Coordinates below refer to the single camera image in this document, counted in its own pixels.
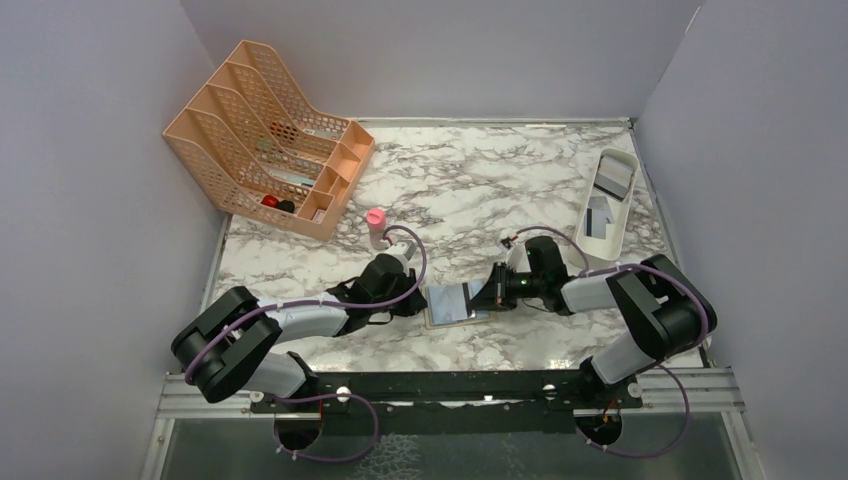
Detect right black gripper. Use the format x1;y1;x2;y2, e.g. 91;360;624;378
467;261;545;311

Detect grey plain card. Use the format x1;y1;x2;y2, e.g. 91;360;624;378
427;281;488;326

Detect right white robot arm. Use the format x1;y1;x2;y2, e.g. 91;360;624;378
465;236;717;407

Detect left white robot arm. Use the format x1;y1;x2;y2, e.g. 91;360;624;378
170;253;427;411

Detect small grey card in tray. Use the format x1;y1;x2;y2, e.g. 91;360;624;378
584;195;615;240

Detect grey card stack in tray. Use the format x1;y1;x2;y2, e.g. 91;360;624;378
593;156;635;201

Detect pink capped small bottle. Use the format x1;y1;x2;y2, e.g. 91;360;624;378
365;208;391;251

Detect black round object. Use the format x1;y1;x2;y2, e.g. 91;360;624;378
275;200;296;213

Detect white oblong tray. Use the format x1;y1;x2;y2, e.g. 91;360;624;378
570;148;640;269

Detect red round object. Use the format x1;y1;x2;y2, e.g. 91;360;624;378
261;195;279;208

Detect peach mesh file organizer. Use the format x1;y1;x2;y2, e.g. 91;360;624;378
163;40;376;241

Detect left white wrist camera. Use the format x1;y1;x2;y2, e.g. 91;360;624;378
384;241;418;269

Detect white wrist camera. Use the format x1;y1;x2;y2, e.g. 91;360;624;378
384;241;418;269
505;242;524;269

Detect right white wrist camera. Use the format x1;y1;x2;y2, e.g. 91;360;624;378
505;242;524;269

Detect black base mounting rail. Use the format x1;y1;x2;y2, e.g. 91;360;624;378
250;370;643;436

